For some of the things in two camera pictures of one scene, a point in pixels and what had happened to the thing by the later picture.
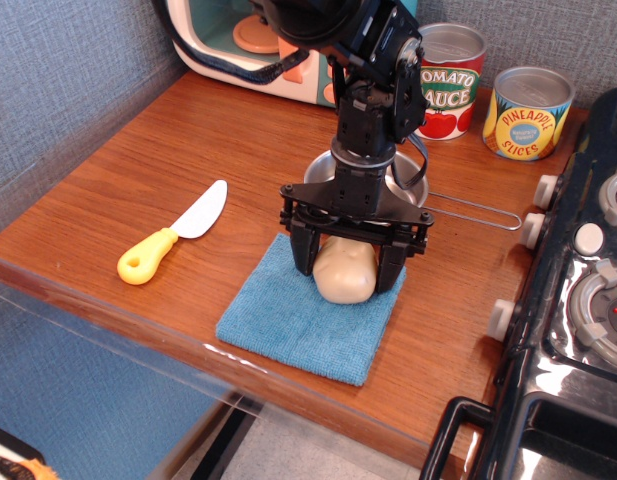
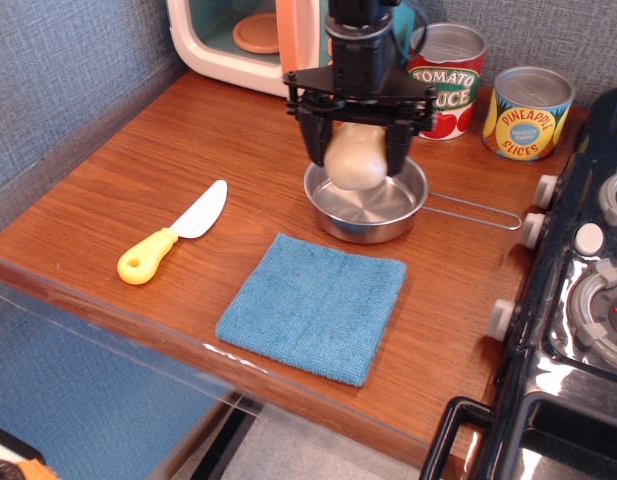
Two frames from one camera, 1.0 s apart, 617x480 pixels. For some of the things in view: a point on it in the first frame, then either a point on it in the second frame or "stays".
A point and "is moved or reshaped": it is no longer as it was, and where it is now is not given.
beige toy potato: [345, 269] is moved or reshaped
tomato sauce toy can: [453, 59] stays
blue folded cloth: [281, 311] stays
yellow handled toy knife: [139, 264] stays
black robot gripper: [354, 204] -> [361, 86]
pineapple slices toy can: [527, 113] stays
